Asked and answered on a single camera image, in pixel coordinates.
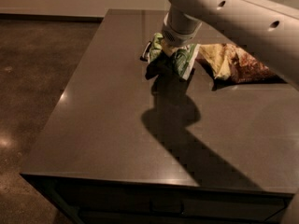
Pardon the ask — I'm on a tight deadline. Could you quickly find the black rxbar chocolate bar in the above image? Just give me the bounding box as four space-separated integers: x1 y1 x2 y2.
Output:
140 41 151 62

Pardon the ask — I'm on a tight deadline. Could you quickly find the green jalapeno chip bag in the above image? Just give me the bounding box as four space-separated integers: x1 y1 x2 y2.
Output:
145 33 199 80

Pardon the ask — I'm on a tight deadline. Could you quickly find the dark cabinet drawer front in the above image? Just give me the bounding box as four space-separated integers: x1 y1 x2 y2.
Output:
55 184 286 224

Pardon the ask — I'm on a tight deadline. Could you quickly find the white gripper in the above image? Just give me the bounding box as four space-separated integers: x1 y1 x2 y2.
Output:
161 13 200 57

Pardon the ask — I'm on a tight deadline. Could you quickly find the brown yellow chip bag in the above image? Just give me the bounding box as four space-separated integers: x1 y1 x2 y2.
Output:
199 44 280 84

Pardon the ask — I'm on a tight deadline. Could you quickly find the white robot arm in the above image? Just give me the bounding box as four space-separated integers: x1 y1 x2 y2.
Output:
162 0 299 88

